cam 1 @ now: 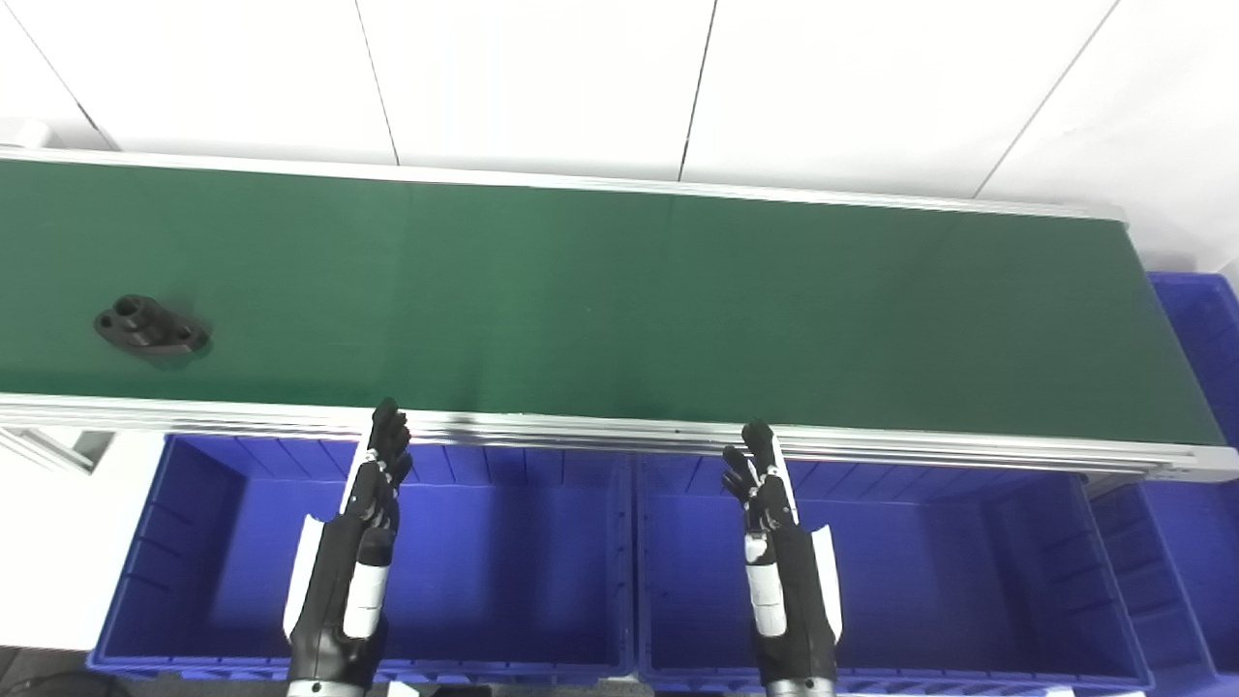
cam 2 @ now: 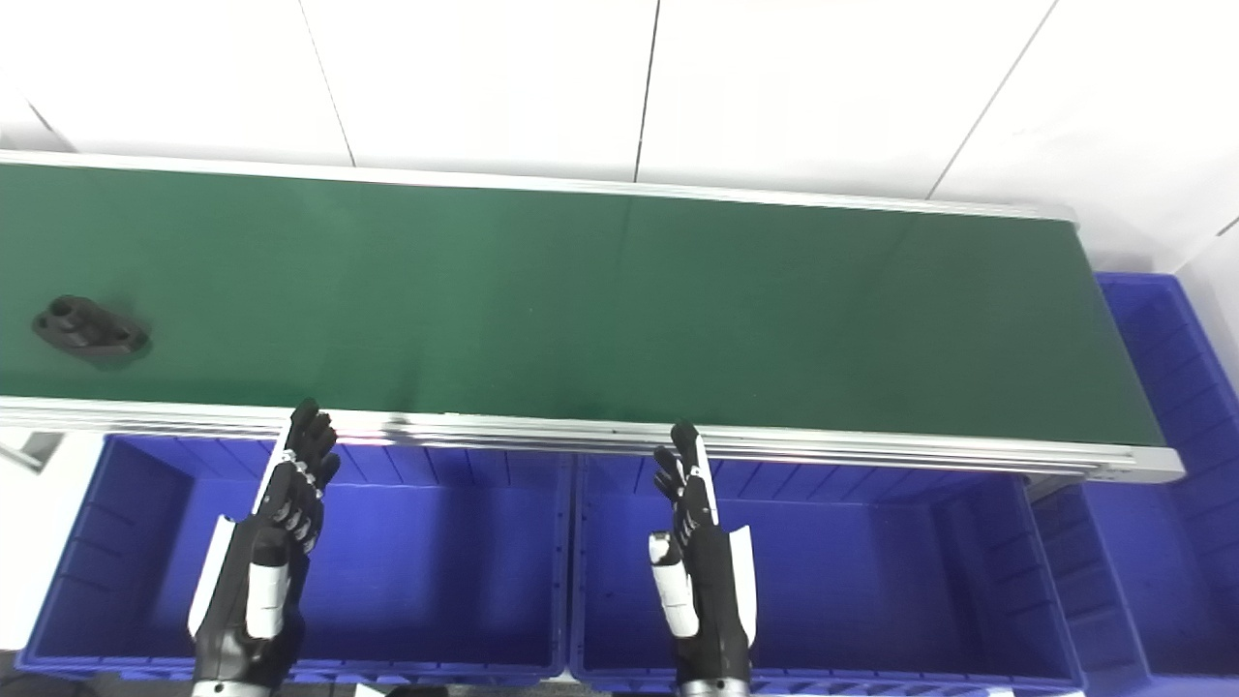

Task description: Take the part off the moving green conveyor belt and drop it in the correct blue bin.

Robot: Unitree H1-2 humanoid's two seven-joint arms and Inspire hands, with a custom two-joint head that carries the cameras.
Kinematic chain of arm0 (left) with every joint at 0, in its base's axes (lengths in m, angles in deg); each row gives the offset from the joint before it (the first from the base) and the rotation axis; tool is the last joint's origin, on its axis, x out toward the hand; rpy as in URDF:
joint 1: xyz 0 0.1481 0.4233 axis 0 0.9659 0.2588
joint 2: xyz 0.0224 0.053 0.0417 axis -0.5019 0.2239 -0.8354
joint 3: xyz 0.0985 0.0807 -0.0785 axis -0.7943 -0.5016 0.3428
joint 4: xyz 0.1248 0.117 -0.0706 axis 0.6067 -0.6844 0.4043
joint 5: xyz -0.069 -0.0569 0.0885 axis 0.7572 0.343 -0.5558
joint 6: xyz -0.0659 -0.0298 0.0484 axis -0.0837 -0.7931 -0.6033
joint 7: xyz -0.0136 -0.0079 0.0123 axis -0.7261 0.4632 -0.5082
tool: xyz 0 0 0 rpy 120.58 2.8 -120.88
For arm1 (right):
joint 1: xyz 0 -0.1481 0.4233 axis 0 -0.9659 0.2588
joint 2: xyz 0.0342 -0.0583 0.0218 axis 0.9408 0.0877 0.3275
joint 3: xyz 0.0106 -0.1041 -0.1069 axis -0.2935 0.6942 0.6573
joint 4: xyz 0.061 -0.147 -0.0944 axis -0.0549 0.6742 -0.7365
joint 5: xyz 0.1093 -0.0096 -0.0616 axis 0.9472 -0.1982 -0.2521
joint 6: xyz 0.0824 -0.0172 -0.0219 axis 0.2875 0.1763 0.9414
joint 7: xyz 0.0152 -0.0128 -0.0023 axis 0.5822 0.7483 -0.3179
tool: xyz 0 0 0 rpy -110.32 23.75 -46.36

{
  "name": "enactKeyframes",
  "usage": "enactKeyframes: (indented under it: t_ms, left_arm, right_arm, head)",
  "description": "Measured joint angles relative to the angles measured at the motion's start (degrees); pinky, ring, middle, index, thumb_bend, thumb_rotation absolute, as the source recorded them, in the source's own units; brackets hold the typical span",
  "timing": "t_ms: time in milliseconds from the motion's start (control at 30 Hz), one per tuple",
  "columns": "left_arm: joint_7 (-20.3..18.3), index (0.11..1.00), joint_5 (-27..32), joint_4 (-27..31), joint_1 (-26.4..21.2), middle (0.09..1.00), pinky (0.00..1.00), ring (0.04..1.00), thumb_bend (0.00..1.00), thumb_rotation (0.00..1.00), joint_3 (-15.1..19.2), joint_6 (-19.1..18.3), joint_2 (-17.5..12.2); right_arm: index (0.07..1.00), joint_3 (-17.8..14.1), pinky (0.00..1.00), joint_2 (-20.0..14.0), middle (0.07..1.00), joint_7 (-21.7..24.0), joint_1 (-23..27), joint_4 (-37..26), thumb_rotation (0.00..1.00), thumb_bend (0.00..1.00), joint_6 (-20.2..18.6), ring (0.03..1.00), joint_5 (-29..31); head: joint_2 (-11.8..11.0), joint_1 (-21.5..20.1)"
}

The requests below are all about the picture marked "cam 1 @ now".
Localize green conveyor belt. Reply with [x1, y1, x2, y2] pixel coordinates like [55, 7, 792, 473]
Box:
[0, 145, 1239, 483]
[0, 160, 1228, 448]

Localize grey conveyor end housing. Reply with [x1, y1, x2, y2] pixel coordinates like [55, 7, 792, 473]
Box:
[0, 117, 65, 152]

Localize blue plastic bin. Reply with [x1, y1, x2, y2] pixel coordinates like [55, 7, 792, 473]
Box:
[1084, 271, 1239, 697]
[634, 453, 1155, 694]
[87, 433, 638, 684]

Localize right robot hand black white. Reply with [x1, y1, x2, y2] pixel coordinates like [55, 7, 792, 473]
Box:
[721, 419, 844, 684]

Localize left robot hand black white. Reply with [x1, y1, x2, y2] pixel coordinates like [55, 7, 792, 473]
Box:
[283, 397, 415, 686]

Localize black flanged machine part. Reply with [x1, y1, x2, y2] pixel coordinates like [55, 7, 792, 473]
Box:
[93, 294, 212, 357]

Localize aluminium conveyor support leg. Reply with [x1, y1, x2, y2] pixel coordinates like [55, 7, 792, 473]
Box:
[0, 424, 115, 475]

